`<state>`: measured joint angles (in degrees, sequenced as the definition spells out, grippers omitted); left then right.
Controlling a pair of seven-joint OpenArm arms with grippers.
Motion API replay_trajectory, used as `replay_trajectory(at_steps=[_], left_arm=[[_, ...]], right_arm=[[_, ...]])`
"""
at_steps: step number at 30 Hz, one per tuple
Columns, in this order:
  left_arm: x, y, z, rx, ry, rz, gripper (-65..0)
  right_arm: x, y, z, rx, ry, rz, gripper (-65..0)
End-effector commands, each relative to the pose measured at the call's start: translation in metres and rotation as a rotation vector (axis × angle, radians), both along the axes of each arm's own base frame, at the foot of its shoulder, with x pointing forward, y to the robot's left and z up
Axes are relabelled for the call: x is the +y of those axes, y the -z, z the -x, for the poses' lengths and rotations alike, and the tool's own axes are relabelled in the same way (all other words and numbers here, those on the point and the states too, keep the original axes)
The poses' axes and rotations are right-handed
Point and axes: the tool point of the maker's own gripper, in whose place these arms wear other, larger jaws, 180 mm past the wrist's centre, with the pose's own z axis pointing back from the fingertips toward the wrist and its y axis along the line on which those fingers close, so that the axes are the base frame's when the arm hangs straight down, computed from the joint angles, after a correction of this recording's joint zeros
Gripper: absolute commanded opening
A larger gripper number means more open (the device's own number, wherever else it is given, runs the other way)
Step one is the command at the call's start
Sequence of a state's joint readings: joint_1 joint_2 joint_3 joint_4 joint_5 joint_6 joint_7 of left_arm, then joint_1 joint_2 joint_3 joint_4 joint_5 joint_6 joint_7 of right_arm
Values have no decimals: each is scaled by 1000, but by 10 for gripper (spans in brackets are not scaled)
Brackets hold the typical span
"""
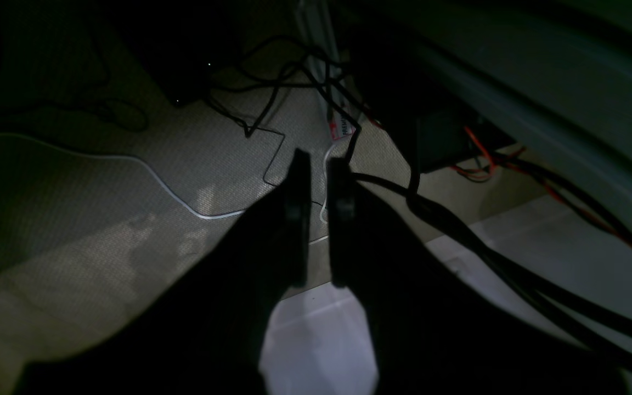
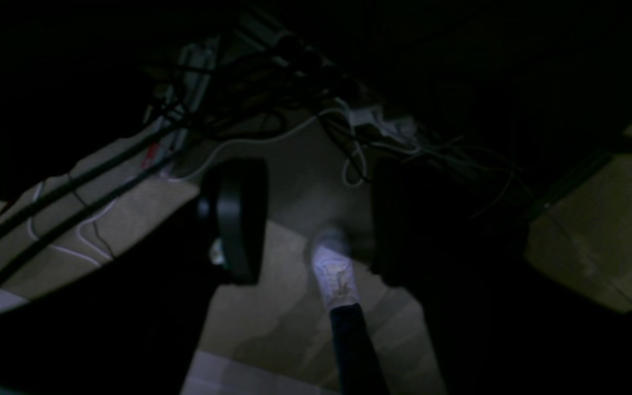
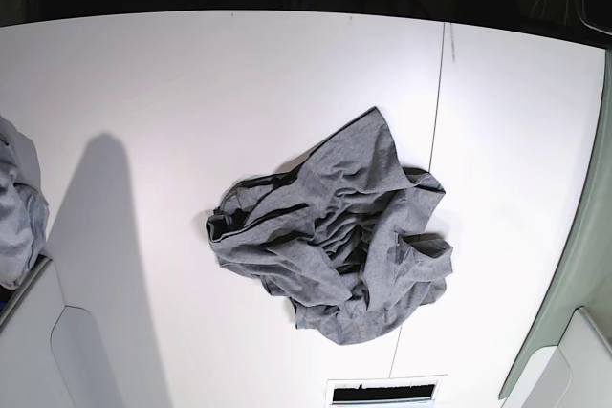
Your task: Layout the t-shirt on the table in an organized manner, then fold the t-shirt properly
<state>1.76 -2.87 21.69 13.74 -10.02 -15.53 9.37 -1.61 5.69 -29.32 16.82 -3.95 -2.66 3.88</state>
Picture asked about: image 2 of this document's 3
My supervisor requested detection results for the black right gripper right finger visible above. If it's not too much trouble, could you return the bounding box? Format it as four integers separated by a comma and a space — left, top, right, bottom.
371, 159, 529, 307

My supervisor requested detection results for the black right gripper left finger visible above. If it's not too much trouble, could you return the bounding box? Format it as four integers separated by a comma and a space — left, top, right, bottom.
197, 159, 269, 285

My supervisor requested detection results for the black thick cable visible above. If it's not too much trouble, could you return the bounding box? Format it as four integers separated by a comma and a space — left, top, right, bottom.
0, 123, 196, 319

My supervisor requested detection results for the white taped table leg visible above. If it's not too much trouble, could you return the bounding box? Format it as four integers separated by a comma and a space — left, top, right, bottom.
309, 227, 389, 394

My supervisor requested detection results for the white thin cable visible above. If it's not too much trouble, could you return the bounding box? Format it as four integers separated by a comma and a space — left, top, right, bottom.
25, 107, 371, 269

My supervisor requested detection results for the white power strip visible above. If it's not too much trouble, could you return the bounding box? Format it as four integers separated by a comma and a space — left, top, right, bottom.
348, 105, 418, 144

